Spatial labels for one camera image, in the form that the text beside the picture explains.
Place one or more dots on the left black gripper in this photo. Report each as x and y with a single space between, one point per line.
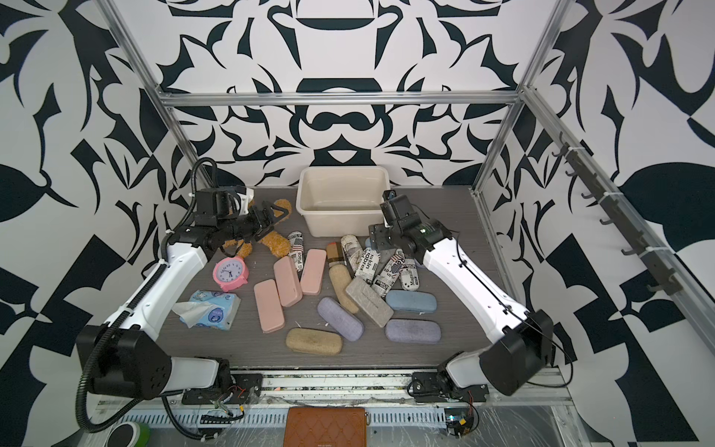
261 227

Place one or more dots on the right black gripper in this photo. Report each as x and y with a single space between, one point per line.
377 236

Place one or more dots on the purple glasses case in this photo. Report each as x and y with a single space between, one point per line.
421 332
345 323

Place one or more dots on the tan woven glasses case front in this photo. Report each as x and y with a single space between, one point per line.
314 342

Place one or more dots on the tan woven glasses case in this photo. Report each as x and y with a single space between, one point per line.
314 342
340 279

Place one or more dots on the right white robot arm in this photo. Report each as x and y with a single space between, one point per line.
523 341

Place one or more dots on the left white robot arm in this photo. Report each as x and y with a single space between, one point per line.
122 364

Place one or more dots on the map print glasses case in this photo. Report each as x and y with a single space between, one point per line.
352 252

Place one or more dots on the plaid brown glasses case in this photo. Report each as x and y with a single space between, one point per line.
335 255

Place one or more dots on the tan woven glasses case centre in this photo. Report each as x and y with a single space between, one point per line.
340 279

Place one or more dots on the beige plastic storage box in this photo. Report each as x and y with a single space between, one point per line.
338 201

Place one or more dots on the pink glasses case right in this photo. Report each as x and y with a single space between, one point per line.
312 277

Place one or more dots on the pink glasses case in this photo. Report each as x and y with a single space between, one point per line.
288 283
270 310
312 277

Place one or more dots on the blue glasses case front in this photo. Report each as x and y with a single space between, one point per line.
412 301

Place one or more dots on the pink glasses case middle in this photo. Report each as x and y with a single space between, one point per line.
288 283

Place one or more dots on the pink glasses case front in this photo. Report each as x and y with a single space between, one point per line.
270 310

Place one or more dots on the orange plush teddy bear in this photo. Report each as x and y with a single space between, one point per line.
277 244

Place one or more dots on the newspaper print case left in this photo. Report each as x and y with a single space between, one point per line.
297 249

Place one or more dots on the newspaper print case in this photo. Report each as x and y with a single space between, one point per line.
297 249
368 265

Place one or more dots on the newspaper print case centre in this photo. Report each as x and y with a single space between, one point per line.
368 265

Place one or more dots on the newspaper flag case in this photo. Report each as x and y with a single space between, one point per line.
387 277

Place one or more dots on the grey woven rectangular case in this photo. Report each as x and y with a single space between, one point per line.
369 302

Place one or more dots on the pink alarm clock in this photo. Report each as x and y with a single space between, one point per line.
230 274

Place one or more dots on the blue tissue pack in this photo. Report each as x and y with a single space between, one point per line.
214 310

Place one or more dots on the green circuit board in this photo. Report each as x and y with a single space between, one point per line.
461 421

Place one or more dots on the brown quilted leather wallet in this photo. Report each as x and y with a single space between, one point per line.
326 427

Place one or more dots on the green tape roll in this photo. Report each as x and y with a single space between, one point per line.
129 434

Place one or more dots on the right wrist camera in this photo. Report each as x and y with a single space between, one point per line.
397 209

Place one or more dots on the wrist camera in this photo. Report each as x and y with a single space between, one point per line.
243 197
397 209

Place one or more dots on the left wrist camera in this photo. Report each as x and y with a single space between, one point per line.
243 197

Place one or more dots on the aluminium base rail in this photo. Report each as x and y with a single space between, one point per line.
296 387

